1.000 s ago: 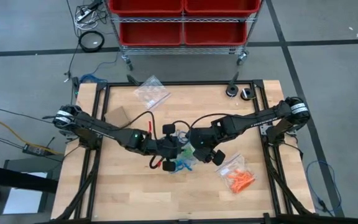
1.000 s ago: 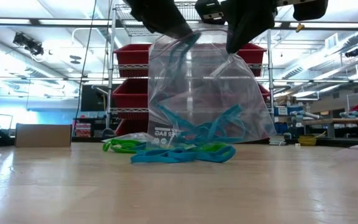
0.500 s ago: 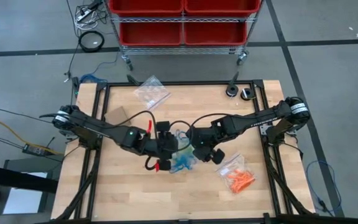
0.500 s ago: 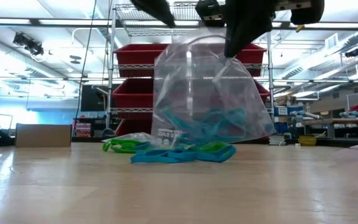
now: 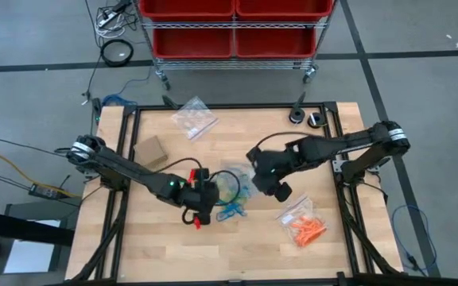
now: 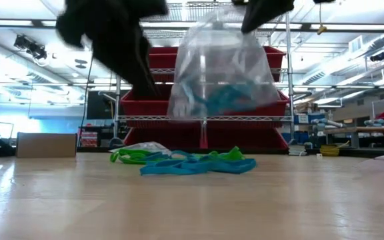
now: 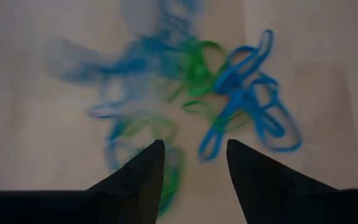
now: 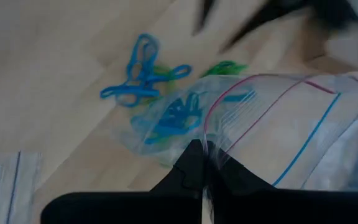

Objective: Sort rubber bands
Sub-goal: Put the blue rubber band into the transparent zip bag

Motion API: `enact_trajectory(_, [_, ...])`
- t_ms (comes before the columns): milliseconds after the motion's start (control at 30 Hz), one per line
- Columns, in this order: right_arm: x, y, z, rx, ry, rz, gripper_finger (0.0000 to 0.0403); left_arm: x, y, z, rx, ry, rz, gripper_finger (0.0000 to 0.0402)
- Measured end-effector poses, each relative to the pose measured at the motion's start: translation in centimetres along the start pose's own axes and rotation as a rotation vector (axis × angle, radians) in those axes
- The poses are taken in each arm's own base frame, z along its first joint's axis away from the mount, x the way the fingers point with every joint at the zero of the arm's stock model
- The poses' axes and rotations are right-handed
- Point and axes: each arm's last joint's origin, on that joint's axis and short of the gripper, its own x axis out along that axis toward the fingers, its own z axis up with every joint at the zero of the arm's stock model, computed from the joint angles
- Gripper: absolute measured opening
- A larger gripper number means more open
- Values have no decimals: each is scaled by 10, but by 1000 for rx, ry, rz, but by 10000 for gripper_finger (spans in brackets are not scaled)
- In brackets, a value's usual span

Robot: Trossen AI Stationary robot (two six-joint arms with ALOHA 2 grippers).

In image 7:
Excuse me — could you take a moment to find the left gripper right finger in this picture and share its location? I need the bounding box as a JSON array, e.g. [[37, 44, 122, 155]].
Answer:
[[226, 138, 358, 224]]

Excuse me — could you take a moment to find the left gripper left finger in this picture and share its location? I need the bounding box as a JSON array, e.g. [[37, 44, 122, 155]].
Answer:
[[0, 139, 167, 224]]

